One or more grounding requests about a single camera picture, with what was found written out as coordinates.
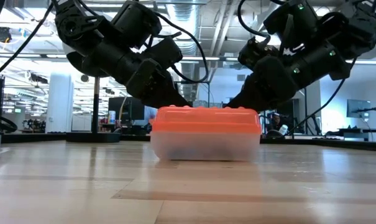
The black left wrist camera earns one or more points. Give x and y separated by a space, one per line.
163 51

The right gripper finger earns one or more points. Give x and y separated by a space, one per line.
245 99

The black computer monitor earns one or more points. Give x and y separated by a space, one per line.
125 109

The wall screen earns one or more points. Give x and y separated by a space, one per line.
358 108

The person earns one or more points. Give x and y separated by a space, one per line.
276 121
150 113

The clear plastic supply box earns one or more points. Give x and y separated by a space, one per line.
206 146

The black ceiling dome camera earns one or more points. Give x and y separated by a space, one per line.
2 34

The white canister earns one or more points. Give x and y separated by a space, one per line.
112 117

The silver ceiling air duct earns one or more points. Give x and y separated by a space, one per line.
183 9

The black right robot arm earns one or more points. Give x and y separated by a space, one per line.
352 31

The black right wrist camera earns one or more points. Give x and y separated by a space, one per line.
259 51

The white plastic bottle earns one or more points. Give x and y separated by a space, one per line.
283 129

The black aluminium table frame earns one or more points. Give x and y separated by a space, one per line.
35 137

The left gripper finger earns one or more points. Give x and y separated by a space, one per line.
169 98

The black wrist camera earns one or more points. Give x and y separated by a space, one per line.
163 51
259 51

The orange plastic box lid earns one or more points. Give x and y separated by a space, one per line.
206 119

